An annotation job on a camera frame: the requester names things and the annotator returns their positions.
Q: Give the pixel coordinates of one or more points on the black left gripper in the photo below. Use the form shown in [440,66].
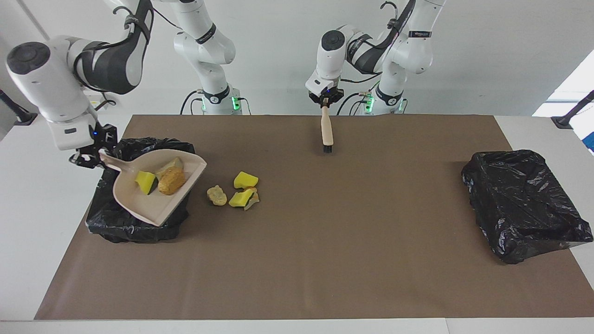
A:
[315,98]

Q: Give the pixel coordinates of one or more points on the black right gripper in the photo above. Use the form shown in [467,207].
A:
[106,137]

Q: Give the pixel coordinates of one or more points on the beige hand brush black bristles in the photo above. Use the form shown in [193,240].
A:
[327,130]

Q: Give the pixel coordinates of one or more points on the small yellow sponge wedge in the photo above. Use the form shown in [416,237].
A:
[144,180]

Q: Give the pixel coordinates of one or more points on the beige plastic dustpan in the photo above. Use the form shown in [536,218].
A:
[139,204]

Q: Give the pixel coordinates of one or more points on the beige angular bread chunk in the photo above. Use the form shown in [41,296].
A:
[172,162]

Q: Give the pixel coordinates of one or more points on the oval brown bread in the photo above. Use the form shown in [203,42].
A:
[171,182]

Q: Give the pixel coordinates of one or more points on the yellow sponge chunk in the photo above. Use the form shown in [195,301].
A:
[245,180]

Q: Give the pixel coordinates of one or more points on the orange bread crust piece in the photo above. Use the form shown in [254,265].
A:
[254,200]

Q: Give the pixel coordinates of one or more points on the yellow sponge with green pad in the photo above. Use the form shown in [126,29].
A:
[239,199]

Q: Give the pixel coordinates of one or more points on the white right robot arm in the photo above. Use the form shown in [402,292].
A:
[46,88]

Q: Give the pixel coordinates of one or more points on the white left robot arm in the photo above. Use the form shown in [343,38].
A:
[403,51]

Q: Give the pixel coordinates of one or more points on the black bag lined bin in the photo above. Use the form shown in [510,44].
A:
[104,222]
[519,199]

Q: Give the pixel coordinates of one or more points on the black clamp stand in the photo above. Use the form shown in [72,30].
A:
[25,118]
[564,121]

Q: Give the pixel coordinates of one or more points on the beige rounded bread chunk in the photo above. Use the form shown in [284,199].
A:
[216,195]

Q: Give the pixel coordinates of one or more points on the brown paper table mat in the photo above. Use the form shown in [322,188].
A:
[278,278]

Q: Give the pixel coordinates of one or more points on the blue object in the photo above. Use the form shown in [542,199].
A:
[591,144]

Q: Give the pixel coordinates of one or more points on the white wall socket box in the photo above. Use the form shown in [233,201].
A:
[104,98]

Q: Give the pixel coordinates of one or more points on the white wall conduit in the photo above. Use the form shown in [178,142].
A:
[35,21]

